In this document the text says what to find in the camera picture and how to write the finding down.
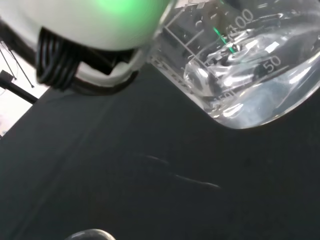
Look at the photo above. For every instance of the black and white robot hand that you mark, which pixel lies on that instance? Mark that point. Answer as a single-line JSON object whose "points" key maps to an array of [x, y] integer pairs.
{"points": [[95, 22]]}

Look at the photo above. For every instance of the thin black tripod legs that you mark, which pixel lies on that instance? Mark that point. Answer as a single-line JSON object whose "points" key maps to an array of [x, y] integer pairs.
{"points": [[23, 72]]}

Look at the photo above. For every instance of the black stand bar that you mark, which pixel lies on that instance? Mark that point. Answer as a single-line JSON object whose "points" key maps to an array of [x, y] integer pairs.
{"points": [[17, 91]]}

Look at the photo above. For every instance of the black bench cloth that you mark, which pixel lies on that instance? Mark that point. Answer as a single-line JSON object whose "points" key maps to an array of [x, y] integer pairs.
{"points": [[150, 175]]}

